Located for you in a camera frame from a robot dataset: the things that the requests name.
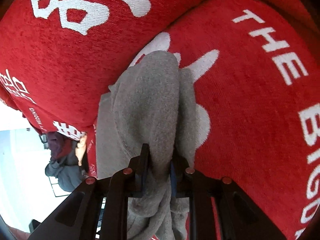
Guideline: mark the pile of dark clothes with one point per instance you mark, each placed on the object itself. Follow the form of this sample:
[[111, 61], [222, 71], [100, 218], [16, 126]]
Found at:
[[68, 160]]

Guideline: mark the grey fleece garment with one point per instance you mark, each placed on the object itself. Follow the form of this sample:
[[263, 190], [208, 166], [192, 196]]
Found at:
[[151, 103]]

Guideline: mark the red sofa cover white lettering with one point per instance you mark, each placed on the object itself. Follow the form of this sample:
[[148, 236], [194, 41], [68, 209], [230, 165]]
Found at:
[[255, 71]]

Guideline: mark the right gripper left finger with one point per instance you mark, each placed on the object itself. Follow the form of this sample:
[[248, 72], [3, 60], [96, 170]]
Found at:
[[131, 181]]

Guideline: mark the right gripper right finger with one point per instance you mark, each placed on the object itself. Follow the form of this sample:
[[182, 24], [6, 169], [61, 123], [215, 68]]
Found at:
[[184, 179]]

